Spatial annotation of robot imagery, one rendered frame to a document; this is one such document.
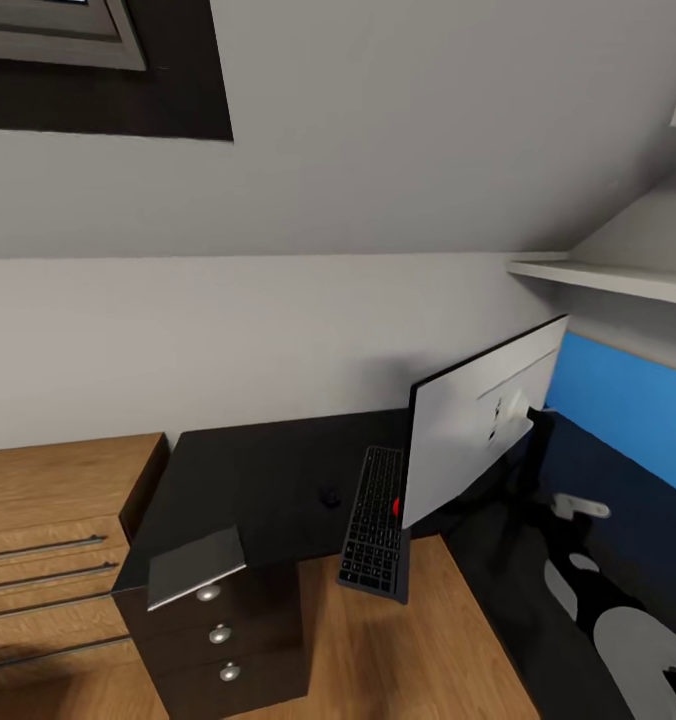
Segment monitor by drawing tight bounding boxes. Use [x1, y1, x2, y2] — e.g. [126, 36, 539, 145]
[393, 314, 570, 529]

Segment mouse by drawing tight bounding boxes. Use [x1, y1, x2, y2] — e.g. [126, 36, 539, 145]
[318, 480, 341, 504]

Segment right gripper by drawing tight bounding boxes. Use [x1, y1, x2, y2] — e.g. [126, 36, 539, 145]
[516, 488, 592, 543]

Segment notebook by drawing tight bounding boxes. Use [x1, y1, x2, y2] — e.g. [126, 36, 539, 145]
[148, 526, 246, 611]

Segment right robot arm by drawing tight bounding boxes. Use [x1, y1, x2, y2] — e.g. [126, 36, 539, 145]
[516, 488, 676, 720]

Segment keyboard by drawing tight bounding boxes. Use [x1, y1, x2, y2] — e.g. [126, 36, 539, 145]
[335, 446, 411, 605]

